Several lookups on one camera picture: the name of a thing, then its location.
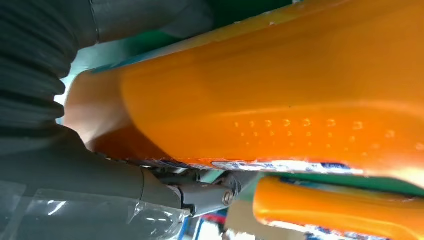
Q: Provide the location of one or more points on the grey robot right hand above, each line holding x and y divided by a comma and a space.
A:
82, 198

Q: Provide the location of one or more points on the cardboard box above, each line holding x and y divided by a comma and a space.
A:
242, 222

